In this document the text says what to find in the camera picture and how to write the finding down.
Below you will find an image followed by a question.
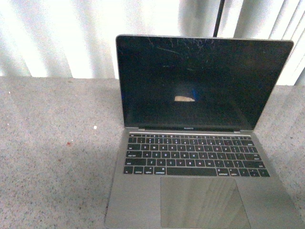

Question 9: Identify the grey laptop computer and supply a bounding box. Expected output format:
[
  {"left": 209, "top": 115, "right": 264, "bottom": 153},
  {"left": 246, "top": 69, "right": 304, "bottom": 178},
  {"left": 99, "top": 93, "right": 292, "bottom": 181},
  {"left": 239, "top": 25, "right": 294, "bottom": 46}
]
[{"left": 105, "top": 35, "right": 305, "bottom": 229}]

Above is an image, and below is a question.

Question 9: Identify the blue desk lamp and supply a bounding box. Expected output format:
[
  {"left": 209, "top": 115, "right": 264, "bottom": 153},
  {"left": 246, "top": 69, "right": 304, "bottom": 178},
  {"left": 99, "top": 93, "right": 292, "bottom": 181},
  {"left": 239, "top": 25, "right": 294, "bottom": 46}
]
[{"left": 213, "top": 0, "right": 225, "bottom": 37}]

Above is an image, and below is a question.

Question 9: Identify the white pleated curtain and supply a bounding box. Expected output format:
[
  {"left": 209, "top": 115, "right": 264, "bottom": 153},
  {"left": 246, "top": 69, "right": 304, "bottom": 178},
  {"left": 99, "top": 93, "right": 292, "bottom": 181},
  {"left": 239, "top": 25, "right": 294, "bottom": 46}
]
[{"left": 0, "top": 0, "right": 305, "bottom": 85}]

